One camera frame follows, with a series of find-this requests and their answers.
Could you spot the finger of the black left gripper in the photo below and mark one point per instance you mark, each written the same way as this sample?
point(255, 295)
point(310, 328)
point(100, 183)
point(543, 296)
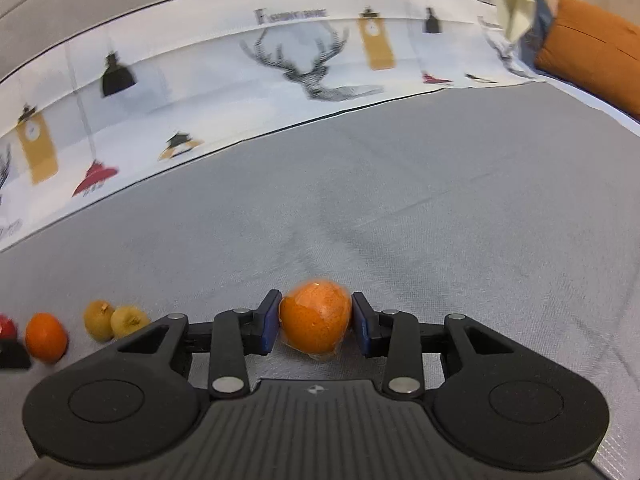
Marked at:
point(13, 355)

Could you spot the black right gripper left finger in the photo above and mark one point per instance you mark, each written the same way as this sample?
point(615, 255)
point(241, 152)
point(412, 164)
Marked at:
point(140, 396)

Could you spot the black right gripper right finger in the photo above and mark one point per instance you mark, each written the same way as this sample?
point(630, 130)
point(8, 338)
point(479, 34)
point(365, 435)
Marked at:
point(489, 396)

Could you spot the red apple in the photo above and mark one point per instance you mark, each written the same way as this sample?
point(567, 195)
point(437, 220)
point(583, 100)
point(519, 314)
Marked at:
point(8, 329)

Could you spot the plain orange fruit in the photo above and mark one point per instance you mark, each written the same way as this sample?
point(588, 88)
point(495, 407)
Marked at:
point(46, 338)

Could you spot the yellow-green longan fruit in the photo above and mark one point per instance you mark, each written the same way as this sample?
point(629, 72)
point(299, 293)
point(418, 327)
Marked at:
point(97, 320)
point(126, 320)

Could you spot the grey printed sofa cover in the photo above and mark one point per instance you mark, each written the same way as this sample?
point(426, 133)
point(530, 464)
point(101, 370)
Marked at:
point(190, 155)

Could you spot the blue cushion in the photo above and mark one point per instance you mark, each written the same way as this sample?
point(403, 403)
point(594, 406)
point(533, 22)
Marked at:
point(533, 40)

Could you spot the orange cushion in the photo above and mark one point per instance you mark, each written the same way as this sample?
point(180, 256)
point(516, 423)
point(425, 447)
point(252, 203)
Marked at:
point(595, 50)

